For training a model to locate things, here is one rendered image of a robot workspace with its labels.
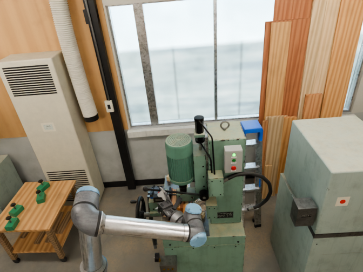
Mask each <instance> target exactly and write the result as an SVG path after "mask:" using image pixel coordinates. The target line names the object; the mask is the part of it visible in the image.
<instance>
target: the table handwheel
mask: <svg viewBox="0 0 363 272"><path fill-rule="evenodd" d="M140 201H141V208H140V211H139V207H140ZM146 217H159V216H150V212H146V206H145V200H144V198H143V196H139V197H138V199H137V202H136V218H137V219H146Z"/></svg>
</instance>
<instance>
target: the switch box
mask: <svg viewBox="0 0 363 272"><path fill-rule="evenodd" d="M233 153H235V154H236V156H235V157H236V158H231V157H233V155H232V154H233ZM232 159H236V161H235V162H236V164H232ZM242 160H243V149H242V147H241V145H230V146H224V170H225V173H234V172H241V170H242ZM232 166H236V171H231V167H232Z"/></svg>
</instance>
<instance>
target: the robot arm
mask: <svg viewBox="0 0 363 272"><path fill-rule="evenodd" d="M159 189H160V190H161V191H160V192H159V193H158V194H157V196H158V197H161V198H162V199H163V200H166V201H164V202H160V203H157V205H158V207H157V208H156V209H157V212H158V213H159V214H160V215H161V216H164V215H165V216H166V217H167V220H168V221H170V222H165V221H156V220H147V219H137V218H131V217H122V216H113V215H105V214H104V213H103V211H100V210H99V197H100V195H99V190H98V189H97V188H94V187H92V186H83V187H81V188H79V189H78V190H77V191H76V194H75V199H74V202H73V206H72V210H71V220H72V222H73V224H74V225H75V226H76V227H77V228H78V232H79V240H80V248H81V253H82V262H81V264H80V272H107V259H106V257H104V256H103V255H102V243H101V234H109V235H120V236H132V237H143V238H150V239H162V240H174V241H184V242H189V243H190V245H191V246H192V247H200V246H202V245H203V244H205V242H206V240H207V237H206V233H205V229H204V226H203V221H202V219H201V215H200V214H201V206H200V205H198V204H196V203H189V204H187V205H186V207H185V211H184V213H183V212H182V211H180V210H179V211H178V210H177V209H178V207H179V206H180V204H181V203H182V198H180V197H179V198H178V199H177V201H176V203H175V204H174V205H173V203H172V201H171V199H170V197H169V195H168V194H167V192H166V191H164V190H163V189H162V188H161V187H159Z"/></svg>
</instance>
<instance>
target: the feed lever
mask: <svg viewBox="0 0 363 272"><path fill-rule="evenodd" d="M143 191H145V192H147V191H158V192H160V191H161V190H160V189H153V188H148V187H147V186H144V187H143ZM164 191H166V192H168V193H178V194H188V195H197V196H199V198H200V199H201V200H202V201H206V200H208V199H209V193H208V191H207V190H205V189H202V190H201V191H200V192H199V194H198V193H188V192H179V191H168V190H164Z"/></svg>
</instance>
